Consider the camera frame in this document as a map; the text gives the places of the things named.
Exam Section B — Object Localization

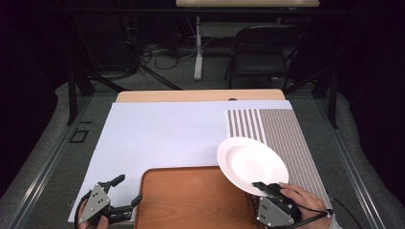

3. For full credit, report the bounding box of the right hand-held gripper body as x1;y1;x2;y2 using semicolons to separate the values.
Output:
256;191;304;229

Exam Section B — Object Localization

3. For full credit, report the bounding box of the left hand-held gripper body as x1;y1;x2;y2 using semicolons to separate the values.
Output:
77;182;113;225

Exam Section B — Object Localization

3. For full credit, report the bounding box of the white round plate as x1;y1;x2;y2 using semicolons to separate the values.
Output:
216;136;290;198

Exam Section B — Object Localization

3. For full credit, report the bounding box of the brown wooden tray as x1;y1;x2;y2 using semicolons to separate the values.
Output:
134;165;266;229

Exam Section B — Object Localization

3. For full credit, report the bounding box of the person's left hand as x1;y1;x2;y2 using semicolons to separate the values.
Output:
76;203;110;229

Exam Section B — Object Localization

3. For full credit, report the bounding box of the person's right hand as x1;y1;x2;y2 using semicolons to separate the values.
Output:
278;182;332;222

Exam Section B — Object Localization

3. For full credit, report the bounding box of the grey striped placemat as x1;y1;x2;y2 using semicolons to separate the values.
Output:
226;108;332;201

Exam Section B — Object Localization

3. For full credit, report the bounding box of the black metal stand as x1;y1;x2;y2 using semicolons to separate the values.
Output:
66;66;133;127
284;66;339;130

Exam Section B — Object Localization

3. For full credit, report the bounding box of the black folding chair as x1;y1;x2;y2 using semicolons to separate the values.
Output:
224;24;307;92

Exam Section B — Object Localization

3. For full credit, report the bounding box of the black horizontal bar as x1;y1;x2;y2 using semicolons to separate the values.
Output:
47;7;352;16

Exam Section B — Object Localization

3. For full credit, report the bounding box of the white desk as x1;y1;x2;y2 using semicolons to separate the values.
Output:
175;0;320;81

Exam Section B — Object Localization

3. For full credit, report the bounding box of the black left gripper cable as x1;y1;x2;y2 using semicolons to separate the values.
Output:
74;190;92;229

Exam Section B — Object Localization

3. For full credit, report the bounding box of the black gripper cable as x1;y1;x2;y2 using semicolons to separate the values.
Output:
270;191;364;229
74;190;92;229

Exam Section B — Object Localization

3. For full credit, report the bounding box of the grey floor rail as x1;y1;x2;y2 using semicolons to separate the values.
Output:
314;96;385;229
6;94;95;229

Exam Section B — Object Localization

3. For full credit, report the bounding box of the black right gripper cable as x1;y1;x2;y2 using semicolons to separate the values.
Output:
270;191;364;229

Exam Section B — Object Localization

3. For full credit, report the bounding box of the bundle of floor cables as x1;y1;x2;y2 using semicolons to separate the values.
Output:
139;41;200;71

